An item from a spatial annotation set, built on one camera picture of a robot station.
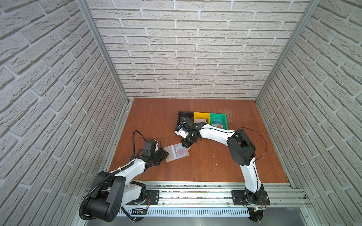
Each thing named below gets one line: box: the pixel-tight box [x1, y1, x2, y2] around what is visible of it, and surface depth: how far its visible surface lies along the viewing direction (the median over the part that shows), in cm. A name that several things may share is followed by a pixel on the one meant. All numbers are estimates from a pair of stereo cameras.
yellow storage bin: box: [193, 112, 211, 125], surface depth 103 cm
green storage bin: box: [209, 113, 229, 130], surface depth 105 cm
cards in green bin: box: [211, 118, 224, 129], surface depth 105 cm
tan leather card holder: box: [163, 142, 190, 163], surface depth 91 cm
